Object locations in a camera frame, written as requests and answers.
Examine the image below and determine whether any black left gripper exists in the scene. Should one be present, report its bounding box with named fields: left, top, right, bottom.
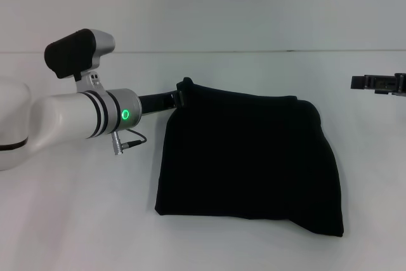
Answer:
left=138, top=88, right=187, bottom=116

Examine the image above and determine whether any black shirt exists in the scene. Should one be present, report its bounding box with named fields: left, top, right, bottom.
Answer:
left=154, top=76, right=346, bottom=239

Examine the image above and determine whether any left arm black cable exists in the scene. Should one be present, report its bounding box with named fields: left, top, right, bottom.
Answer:
left=110, top=128, right=148, bottom=157

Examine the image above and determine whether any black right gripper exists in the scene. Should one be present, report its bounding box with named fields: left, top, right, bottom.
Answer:
left=350, top=72, right=406, bottom=96

